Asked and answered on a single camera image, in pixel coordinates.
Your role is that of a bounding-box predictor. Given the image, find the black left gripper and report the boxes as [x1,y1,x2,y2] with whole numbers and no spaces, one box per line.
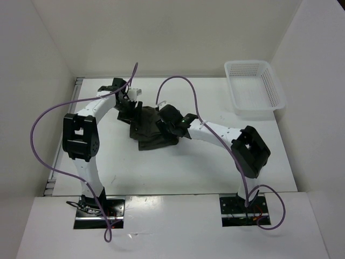
[114,99,143,126]

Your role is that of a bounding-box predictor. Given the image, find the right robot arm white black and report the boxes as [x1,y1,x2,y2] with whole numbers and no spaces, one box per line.
[156,101,271,212]

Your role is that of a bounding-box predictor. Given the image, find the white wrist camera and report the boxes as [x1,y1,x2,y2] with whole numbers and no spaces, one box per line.
[127,88,142,102]
[156,101,169,111]

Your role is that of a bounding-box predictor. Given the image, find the white perforated plastic basket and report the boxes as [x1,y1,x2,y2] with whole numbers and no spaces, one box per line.
[224,60,286,117]

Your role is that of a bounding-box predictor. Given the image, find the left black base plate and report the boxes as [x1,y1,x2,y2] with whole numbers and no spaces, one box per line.
[67,196,125,230]

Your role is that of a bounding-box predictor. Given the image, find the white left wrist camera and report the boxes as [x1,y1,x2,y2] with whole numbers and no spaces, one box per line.
[127,88,142,102]

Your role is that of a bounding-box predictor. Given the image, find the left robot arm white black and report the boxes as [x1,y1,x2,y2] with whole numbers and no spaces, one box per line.
[63,78,142,216]

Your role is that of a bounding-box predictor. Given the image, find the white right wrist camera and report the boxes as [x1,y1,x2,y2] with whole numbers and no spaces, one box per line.
[156,101,169,111]

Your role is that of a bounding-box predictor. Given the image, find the olive green shorts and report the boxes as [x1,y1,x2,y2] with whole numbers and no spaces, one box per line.
[129,106,178,151]

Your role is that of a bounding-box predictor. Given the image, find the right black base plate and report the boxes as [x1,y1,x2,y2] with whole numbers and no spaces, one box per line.
[219,194,271,227]

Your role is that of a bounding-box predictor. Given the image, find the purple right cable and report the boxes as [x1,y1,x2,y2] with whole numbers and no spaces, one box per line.
[156,76,286,230]

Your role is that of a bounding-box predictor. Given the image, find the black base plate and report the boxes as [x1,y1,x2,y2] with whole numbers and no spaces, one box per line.
[67,196,125,230]
[219,194,271,227]

